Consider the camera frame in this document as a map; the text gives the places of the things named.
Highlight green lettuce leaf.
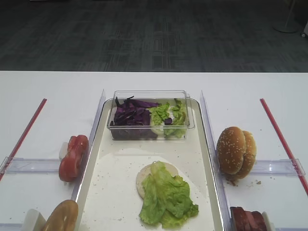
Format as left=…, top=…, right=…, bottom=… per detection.
left=139, top=161, right=199, bottom=229

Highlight green lettuce in container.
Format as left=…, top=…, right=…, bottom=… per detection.
left=149, top=99, right=187, bottom=139

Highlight tomato slices stack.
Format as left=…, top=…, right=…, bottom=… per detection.
left=59, top=135, right=89, bottom=182

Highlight meat patties stack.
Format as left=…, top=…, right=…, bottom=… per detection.
left=230, top=207, right=268, bottom=231

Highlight white pusher block by meat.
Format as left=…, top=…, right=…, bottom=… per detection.
left=261, top=211, right=276, bottom=231

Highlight clear plastic vegetable container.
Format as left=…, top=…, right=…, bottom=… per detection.
left=107, top=90, right=194, bottom=140

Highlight purple cabbage pieces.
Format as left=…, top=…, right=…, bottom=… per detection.
left=110, top=97, right=160, bottom=126

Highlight bottom bun half on tray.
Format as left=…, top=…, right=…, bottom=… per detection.
left=136, top=162, right=179, bottom=199

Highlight long clear divider left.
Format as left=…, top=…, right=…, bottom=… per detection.
left=71, top=89, right=105, bottom=202

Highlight long clear divider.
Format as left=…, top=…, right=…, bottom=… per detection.
left=200, top=91, right=233, bottom=231
left=71, top=89, right=105, bottom=202

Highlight sesame burger bun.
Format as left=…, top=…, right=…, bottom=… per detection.
left=217, top=127, right=246, bottom=175

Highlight metal tray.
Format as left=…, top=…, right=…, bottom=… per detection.
left=78, top=100, right=223, bottom=231

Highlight red strip right side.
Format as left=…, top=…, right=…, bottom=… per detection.
left=260, top=98, right=308, bottom=194

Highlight red strip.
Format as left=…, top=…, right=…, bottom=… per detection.
left=0, top=98, right=47, bottom=179
left=260, top=98, right=308, bottom=194

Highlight long clear divider right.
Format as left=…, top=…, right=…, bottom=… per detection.
left=200, top=91, right=233, bottom=231

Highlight red strip left side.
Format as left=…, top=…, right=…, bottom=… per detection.
left=0, top=98, right=47, bottom=179

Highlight toasted bun slice left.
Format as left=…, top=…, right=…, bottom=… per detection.
left=41, top=200, right=78, bottom=231

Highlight white pusher block by bun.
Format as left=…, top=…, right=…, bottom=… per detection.
left=21, top=209, right=46, bottom=231

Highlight clear rail by burger buns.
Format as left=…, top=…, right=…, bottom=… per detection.
left=250, top=159, right=306, bottom=176

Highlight clear rail by tomato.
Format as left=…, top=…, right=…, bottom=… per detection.
left=0, top=157, right=60, bottom=174

